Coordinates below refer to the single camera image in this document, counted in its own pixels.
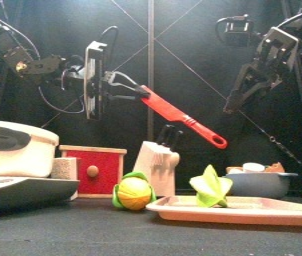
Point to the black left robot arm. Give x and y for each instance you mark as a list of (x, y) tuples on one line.
[(11, 50)]

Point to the yellow toy corn green husk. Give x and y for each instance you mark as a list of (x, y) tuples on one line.
[(134, 192)]

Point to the grey flat appliance base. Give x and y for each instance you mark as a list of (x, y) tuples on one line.
[(24, 191)]

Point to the red toy knife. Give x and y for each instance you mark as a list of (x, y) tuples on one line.
[(175, 115)]

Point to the blue-grey pot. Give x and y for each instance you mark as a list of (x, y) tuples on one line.
[(261, 185)]

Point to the pink tray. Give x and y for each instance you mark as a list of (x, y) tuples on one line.
[(248, 210)]

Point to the beige toy food piece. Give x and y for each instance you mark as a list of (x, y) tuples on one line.
[(234, 170)]

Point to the white cup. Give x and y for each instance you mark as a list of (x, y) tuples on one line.
[(253, 167)]

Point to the red wooden drawer box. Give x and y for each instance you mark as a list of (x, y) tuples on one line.
[(102, 166)]

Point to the white knife block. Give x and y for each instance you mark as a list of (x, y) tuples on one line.
[(155, 170)]

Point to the brown toy food piece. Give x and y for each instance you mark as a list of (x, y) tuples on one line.
[(276, 167)]

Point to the grey vertical frame pole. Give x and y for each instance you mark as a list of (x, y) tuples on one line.
[(151, 50)]

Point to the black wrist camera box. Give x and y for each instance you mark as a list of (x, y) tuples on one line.
[(237, 30)]

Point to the green toy star fruit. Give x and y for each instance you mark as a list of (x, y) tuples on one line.
[(210, 188)]

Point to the white speckled sponge block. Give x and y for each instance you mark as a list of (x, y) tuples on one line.
[(65, 168)]

